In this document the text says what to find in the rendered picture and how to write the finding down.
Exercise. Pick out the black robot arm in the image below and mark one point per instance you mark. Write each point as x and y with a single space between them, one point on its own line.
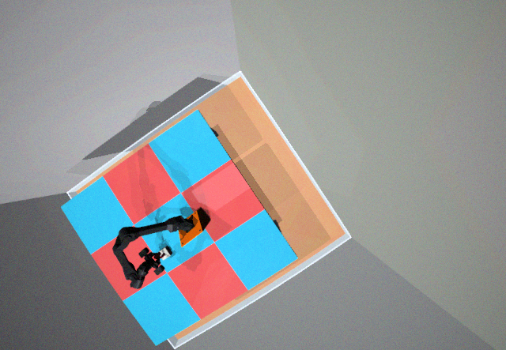
129 234

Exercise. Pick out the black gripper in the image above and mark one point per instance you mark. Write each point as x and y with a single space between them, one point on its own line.
149 260

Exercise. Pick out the white block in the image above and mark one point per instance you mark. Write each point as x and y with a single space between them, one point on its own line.
165 251

